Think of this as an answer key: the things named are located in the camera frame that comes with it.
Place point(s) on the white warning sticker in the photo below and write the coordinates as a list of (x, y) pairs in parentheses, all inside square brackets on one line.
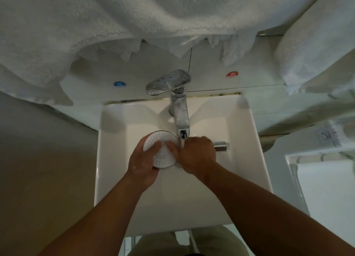
[(327, 136)]

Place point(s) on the person's right hand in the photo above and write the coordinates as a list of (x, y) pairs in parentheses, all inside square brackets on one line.
[(197, 155)]

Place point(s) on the person's left forearm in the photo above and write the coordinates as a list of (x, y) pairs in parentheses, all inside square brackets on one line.
[(105, 219)]

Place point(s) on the white folded towel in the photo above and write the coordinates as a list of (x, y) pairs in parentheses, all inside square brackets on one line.
[(316, 36)]

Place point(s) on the person's right forearm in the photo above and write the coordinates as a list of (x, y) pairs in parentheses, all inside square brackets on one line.
[(263, 217)]

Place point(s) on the red round sticker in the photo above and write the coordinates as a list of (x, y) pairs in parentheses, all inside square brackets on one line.
[(232, 74)]

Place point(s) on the white round shower head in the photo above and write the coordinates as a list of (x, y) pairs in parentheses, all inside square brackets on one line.
[(164, 157)]

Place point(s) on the person's left hand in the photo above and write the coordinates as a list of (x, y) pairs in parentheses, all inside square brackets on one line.
[(140, 167)]

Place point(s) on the chrome sink faucet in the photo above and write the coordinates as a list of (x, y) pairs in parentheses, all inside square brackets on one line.
[(179, 106)]

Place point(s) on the person's right thumb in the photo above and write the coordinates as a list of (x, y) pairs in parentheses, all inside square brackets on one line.
[(172, 149)]

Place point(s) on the blue round sticker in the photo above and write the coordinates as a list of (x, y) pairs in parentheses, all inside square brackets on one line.
[(119, 84)]

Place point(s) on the large white hanging towel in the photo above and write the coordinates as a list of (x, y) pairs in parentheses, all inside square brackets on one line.
[(111, 17)]

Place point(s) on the person's left thumb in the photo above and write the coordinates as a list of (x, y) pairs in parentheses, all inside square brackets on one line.
[(155, 148)]

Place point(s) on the white ceramic sink basin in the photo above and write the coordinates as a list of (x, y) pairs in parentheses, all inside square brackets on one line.
[(177, 197)]

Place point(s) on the white toilet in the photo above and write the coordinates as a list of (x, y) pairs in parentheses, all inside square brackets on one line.
[(330, 192)]

